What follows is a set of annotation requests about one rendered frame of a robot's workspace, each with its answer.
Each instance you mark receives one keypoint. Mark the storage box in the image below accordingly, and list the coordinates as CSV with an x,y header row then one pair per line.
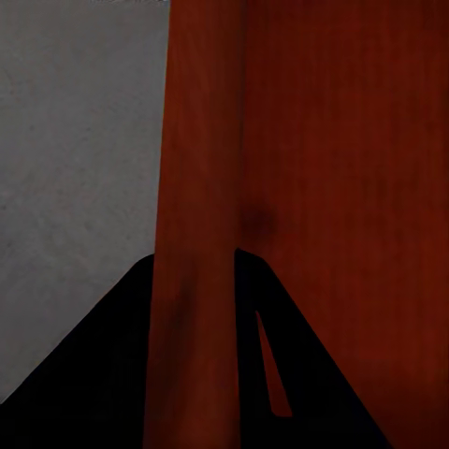
x,y
314,134

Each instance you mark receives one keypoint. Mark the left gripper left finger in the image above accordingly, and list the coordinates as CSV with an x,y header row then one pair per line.
x,y
89,393

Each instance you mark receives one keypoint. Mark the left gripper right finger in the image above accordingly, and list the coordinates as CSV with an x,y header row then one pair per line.
x,y
327,413

